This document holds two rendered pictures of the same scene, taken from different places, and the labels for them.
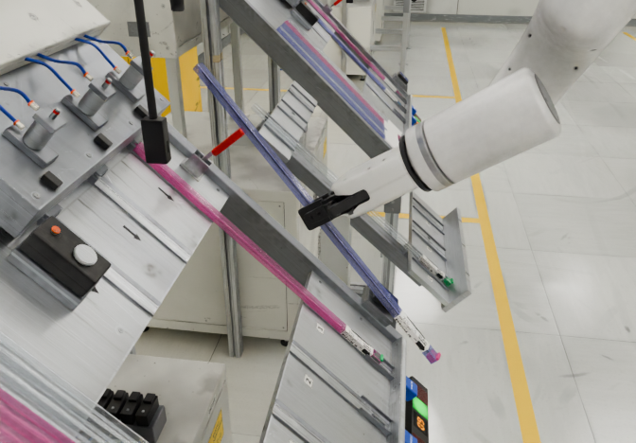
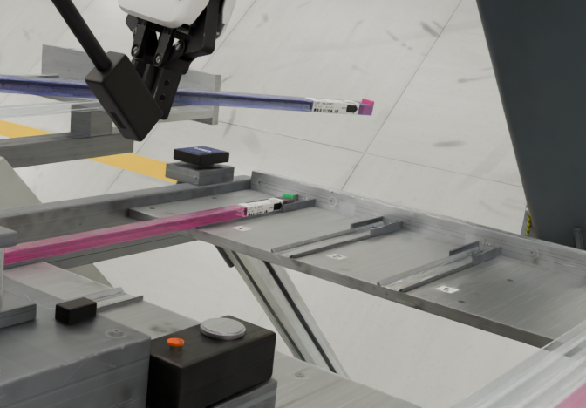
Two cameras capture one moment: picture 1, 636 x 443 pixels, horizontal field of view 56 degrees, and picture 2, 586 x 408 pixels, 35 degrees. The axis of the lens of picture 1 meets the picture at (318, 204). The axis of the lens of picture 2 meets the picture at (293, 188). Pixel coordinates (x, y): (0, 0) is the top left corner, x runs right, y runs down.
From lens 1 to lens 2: 0.47 m
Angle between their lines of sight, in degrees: 41
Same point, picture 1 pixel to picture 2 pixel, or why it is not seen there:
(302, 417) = (398, 274)
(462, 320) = not seen: hidden behind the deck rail
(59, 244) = (204, 348)
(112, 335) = (311, 384)
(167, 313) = not seen: outside the picture
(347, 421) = (391, 247)
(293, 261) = (105, 223)
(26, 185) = (89, 337)
